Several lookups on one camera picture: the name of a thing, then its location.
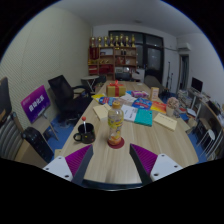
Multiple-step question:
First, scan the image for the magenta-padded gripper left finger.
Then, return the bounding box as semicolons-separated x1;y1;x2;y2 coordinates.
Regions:
42;144;94;186

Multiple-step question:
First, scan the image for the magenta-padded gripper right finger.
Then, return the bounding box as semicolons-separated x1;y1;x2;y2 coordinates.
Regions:
129;143;184;186

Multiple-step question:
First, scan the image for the yellow-labelled drink bottle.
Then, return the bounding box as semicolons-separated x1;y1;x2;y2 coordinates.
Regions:
107;100;125;147

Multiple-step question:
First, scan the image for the black mug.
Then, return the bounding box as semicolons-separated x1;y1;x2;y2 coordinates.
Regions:
73;122;97;145

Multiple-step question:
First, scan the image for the pale yellow notepad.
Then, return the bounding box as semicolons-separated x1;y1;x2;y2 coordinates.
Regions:
153;112;178;132
92;103;113;122

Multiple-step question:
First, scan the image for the flat round red coaster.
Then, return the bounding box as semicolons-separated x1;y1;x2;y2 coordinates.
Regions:
106;136;126;150

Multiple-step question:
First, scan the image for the red-ball stirrer stick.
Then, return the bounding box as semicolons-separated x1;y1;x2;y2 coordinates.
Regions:
81;116;88;134

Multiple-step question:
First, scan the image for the teal book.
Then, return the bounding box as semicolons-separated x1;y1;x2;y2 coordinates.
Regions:
133;108;154;127

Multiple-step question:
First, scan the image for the white stool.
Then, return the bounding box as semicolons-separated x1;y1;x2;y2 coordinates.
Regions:
196;128;219;158

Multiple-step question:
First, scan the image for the striped grey chair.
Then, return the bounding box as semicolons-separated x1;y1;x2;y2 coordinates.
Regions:
0;77;26;162

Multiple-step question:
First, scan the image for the orange book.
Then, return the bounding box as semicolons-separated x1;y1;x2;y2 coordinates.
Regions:
149;100;168;115

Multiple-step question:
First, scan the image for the white book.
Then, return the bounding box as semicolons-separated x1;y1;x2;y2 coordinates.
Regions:
120;104;139;123

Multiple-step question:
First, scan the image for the flower bouquet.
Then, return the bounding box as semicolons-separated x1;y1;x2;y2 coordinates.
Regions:
165;96;181;118

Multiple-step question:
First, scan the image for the blue book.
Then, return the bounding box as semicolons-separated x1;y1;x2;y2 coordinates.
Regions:
132;97;153;111

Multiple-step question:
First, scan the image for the purple sign on stand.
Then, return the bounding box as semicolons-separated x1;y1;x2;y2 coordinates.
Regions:
20;84;59;141

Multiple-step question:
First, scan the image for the orange carton box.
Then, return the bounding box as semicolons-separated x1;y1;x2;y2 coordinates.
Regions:
149;86;160;102

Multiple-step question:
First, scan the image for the white pink booklet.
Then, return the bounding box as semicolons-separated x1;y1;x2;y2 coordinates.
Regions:
117;94;138;107

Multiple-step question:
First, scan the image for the black office chair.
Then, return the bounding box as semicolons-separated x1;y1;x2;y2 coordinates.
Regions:
47;74;94;124

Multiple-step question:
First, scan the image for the pink package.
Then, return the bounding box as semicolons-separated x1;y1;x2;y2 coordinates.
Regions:
130;89;150;99

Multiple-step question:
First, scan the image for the blue red booklet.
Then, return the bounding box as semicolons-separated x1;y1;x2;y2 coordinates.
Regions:
98;95;116;106

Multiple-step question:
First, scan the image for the black monitor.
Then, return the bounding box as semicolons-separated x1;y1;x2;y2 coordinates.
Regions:
190;77;204;94

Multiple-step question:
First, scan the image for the yellow gift box red ribbon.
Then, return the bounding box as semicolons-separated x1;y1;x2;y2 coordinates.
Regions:
105;80;127;98

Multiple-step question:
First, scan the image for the small white table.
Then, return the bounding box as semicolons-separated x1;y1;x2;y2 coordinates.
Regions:
80;75;100;93

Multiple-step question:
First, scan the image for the black framed glass door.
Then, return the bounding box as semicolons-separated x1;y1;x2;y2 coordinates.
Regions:
108;30;165;84

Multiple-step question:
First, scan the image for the wooden shelf unit with trophies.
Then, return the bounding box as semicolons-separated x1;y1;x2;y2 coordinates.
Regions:
87;33;138;77

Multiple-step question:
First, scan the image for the white air conditioner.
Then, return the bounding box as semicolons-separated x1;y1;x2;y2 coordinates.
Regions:
177;42;193;52

